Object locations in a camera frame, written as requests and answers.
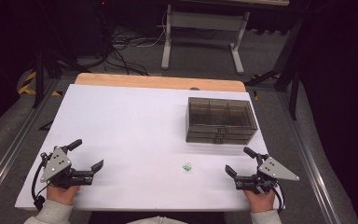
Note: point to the small green plastic piece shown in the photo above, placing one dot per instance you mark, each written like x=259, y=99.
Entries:
x=186, y=167

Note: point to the white board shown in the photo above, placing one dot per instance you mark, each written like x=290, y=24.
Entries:
x=130, y=140

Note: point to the person's right hand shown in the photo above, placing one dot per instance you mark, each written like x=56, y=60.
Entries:
x=261, y=202

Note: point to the black equipment with red light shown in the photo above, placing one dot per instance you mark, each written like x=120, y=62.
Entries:
x=90, y=25

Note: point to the smoky plastic drawer cabinet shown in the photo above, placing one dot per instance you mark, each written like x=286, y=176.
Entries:
x=220, y=112

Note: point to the white metal table frame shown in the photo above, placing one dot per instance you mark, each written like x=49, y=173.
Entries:
x=205, y=21

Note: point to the person's light clothing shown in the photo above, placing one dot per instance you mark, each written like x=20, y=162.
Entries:
x=157, y=220

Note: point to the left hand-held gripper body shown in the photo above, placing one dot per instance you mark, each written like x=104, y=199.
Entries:
x=57, y=163

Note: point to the person's left hand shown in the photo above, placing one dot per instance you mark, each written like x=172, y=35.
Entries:
x=60, y=195

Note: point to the black metal stand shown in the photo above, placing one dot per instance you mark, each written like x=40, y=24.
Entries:
x=293, y=87
x=38, y=77

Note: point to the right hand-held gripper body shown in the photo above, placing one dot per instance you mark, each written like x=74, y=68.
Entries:
x=275, y=170

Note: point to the aluminium floor rail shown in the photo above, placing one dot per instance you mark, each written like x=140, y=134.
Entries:
x=12, y=143
x=307, y=155

